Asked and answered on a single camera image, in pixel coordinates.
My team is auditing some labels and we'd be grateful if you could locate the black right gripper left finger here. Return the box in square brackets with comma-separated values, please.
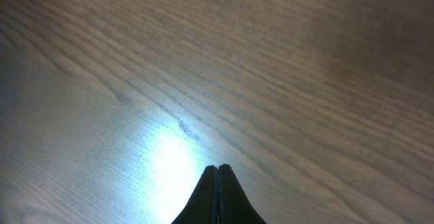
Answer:
[172, 166, 218, 224]

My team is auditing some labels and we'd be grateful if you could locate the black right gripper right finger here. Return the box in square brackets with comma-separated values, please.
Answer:
[218, 164, 266, 224]

